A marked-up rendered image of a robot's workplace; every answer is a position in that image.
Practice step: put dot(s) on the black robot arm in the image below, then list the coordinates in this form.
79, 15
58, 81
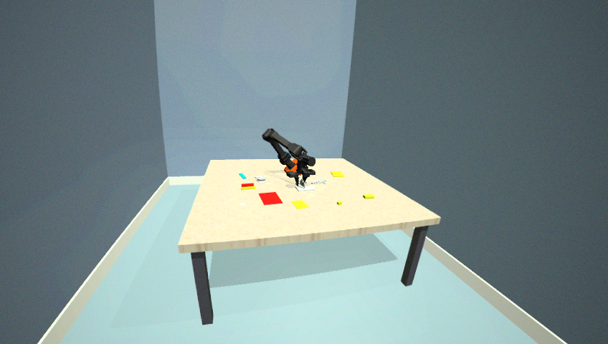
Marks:
295, 150

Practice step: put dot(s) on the red flat rectangular plate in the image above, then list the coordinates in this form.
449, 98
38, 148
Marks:
270, 198

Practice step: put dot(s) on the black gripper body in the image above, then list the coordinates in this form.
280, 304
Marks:
292, 174

